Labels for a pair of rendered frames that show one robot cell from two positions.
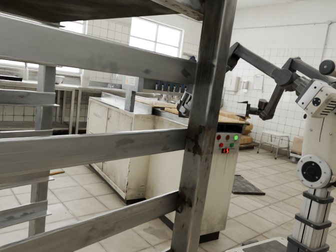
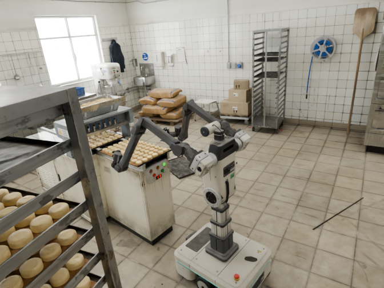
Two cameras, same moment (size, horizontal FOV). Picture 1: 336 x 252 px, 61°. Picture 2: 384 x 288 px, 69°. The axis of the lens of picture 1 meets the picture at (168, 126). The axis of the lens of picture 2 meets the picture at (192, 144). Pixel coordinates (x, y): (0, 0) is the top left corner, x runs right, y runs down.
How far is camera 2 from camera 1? 0.87 m
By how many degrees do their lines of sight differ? 20
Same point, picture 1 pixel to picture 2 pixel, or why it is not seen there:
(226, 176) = (165, 191)
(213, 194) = (159, 206)
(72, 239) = not seen: outside the picture
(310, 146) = (207, 182)
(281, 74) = (175, 148)
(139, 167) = not seen: hidden behind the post
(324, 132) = (212, 175)
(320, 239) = (226, 231)
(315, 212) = (220, 218)
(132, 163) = not seen: hidden behind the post
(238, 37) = (152, 11)
